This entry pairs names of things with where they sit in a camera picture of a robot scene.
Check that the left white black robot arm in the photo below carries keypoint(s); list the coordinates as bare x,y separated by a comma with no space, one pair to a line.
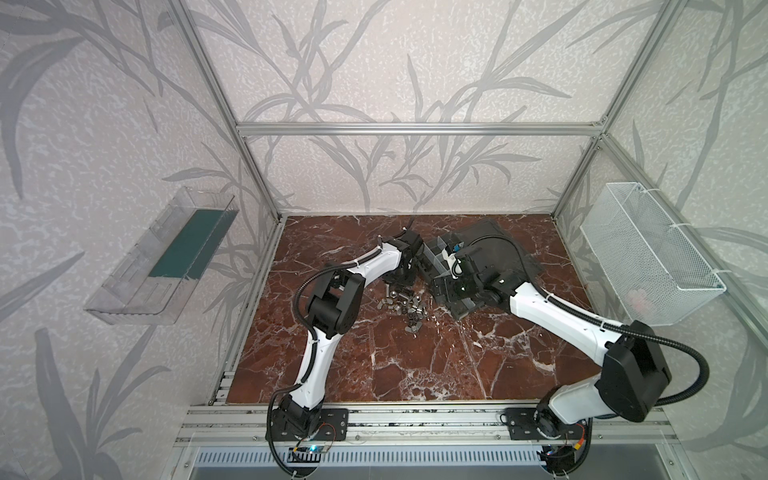
327,305

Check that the clear plastic wall tray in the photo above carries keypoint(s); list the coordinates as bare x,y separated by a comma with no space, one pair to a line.
155,280

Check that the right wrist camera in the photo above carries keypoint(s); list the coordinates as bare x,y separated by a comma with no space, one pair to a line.
449,252

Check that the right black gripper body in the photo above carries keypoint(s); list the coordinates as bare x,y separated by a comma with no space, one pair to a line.
448,287

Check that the white wire mesh basket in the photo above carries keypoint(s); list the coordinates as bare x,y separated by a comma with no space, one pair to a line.
659,276

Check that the pile of screws and nuts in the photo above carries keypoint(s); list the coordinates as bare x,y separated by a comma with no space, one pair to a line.
405,302

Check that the aluminium front rail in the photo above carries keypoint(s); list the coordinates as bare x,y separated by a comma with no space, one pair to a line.
411,423

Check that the grey plastic organizer box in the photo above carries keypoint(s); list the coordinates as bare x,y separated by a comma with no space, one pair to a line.
505,251

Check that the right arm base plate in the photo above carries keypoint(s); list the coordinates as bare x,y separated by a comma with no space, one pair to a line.
533,424

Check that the aluminium frame crossbar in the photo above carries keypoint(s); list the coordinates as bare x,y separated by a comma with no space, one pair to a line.
254,129

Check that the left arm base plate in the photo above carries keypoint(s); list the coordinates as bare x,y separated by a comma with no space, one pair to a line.
326,424

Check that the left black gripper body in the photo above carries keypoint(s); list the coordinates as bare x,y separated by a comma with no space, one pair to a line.
405,264

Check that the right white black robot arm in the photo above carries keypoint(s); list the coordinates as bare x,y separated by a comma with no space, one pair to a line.
634,373

